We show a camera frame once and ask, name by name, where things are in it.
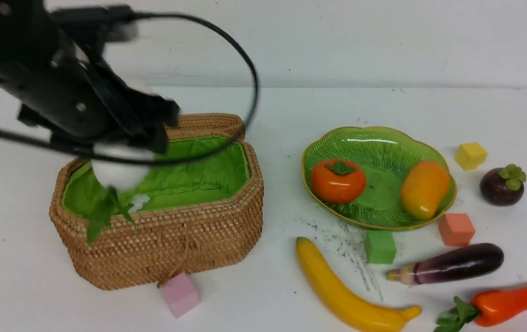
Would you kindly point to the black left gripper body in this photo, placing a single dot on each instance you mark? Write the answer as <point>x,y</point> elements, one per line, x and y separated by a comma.
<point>60,98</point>

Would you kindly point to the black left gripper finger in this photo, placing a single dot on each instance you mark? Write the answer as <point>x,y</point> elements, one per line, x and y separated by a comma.
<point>152,114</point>

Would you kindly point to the white radish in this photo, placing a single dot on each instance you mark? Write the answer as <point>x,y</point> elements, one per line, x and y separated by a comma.
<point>115,178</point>

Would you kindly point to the orange persimmon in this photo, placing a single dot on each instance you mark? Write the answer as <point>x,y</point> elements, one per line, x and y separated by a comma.
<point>338,181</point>

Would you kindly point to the orange yellow mango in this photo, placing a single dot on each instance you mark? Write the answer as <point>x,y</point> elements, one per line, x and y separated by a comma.
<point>424,188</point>

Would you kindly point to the yellow banana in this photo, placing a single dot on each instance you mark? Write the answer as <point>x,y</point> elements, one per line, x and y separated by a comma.
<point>351,309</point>

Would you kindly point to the purple eggplant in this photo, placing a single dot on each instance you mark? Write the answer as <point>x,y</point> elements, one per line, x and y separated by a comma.
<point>474,260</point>

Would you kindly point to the orange red pepper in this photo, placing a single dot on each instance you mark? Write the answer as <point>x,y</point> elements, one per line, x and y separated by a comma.
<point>487,308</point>

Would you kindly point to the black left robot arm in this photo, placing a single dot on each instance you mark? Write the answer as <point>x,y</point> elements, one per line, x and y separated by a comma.
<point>52,62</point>

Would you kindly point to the woven rattan basket lid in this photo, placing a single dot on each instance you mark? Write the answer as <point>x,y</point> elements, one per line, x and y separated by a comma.
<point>205,124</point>

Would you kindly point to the woven rattan basket green lining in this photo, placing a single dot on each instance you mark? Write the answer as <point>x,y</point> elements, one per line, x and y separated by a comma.
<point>200,216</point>

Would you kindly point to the pink foam cube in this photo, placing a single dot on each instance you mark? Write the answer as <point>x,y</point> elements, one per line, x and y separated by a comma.
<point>180,295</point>

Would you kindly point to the green ribbed glass plate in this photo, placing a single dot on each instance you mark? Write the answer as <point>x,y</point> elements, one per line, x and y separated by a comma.
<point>386,156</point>

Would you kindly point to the green foam cube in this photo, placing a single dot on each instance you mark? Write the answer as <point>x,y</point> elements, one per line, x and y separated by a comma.
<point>380,247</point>

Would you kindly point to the yellow foam cube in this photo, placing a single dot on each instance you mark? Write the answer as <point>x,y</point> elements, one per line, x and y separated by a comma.
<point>470,155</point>

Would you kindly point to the orange foam cube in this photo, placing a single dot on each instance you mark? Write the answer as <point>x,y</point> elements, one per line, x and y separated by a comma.
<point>456,229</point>

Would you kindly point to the purple mangosteen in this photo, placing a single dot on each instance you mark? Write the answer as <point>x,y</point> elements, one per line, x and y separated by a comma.
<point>503,186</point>

